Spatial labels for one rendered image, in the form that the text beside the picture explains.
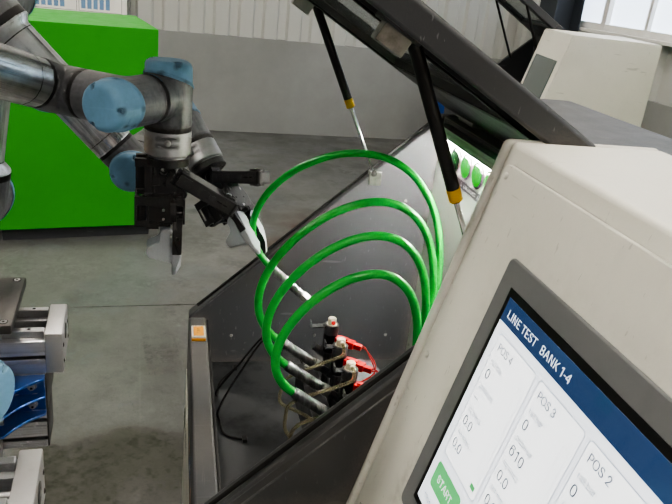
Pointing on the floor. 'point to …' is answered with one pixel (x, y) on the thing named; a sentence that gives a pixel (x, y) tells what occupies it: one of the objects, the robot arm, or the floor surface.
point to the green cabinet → (52, 23)
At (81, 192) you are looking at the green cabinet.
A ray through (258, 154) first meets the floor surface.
